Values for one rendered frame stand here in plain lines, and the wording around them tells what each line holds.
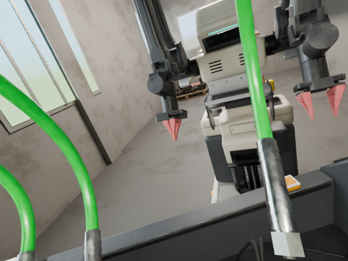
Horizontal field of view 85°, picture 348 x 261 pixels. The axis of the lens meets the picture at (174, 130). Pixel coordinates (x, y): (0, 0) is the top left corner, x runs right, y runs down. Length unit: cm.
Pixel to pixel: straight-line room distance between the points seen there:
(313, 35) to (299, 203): 37
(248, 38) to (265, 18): 553
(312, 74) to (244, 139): 45
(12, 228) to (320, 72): 253
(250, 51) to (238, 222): 33
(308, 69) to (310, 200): 33
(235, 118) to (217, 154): 45
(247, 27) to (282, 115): 105
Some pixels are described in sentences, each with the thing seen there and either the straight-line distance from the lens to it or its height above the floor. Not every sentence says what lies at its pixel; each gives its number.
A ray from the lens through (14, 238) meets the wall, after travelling 254.
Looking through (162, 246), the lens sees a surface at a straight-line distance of 45.
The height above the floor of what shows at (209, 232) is 92.
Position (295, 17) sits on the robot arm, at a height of 125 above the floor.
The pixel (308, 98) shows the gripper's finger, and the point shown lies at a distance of 61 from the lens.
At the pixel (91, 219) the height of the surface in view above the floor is 112.
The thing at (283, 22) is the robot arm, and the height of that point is 124.
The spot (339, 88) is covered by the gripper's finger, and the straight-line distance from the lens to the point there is 63.
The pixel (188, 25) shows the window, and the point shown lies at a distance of 692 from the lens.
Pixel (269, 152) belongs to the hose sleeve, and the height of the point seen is 116.
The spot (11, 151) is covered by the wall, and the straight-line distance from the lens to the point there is 248.
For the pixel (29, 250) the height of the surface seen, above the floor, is 111.
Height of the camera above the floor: 126
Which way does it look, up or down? 21 degrees down
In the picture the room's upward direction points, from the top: 19 degrees counter-clockwise
